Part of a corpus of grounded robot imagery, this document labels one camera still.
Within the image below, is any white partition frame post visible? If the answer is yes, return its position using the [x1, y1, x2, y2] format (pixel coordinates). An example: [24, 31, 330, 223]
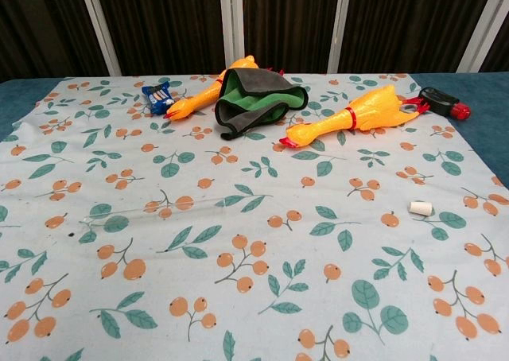
[456, 0, 509, 74]
[76, 0, 122, 77]
[218, 0, 246, 76]
[325, 0, 356, 75]

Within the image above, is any green and grey cloth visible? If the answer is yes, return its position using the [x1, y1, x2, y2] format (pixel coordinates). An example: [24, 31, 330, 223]
[214, 68, 310, 142]

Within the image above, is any yellow rubber chicken toy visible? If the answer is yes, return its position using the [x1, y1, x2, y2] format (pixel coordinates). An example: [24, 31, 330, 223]
[164, 54, 286, 120]
[278, 85, 433, 150]

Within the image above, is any black device with red cap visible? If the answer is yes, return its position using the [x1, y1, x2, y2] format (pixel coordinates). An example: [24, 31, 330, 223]
[417, 86, 472, 122]

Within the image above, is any clear glass rod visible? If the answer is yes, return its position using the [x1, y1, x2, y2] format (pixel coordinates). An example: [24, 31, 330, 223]
[80, 196, 235, 229]

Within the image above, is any floral printed tablecloth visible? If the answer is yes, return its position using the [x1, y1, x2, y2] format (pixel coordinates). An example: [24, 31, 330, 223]
[0, 73, 509, 361]

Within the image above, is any blue cookie snack packet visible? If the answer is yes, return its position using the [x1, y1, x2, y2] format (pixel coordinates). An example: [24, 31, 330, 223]
[142, 80, 176, 115]

